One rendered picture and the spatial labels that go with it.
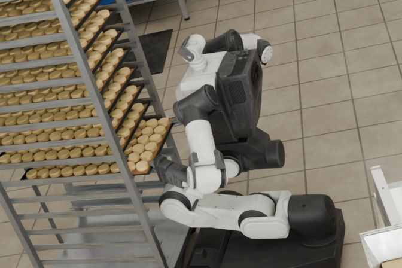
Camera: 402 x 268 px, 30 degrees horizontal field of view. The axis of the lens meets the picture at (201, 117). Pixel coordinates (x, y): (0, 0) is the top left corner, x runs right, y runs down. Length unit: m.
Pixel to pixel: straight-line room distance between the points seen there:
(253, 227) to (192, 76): 0.73
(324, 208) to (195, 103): 0.78
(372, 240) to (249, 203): 1.77
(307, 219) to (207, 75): 0.75
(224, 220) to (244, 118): 0.58
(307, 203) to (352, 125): 1.13
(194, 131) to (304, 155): 1.51
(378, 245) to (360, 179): 2.31
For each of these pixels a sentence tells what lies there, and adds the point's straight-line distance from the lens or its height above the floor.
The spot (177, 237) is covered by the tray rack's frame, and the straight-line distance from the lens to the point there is 3.48.
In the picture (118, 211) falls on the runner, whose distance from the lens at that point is 3.13.
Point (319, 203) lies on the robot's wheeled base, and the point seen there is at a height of 0.35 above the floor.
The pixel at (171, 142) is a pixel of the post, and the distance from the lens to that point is 3.37.
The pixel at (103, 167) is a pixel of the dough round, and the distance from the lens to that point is 3.07.
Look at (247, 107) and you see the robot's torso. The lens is 2.79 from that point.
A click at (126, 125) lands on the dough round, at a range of 3.12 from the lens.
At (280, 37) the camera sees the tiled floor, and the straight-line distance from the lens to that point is 5.28.
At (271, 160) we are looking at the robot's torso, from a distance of 2.97.
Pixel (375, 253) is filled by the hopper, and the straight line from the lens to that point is 1.47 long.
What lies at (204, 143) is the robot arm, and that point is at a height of 0.94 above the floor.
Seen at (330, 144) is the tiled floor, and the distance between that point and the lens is 4.05.
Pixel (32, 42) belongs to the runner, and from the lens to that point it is 2.79.
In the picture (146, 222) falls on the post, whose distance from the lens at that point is 3.08.
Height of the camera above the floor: 2.28
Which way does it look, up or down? 30 degrees down
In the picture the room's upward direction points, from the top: 18 degrees counter-clockwise
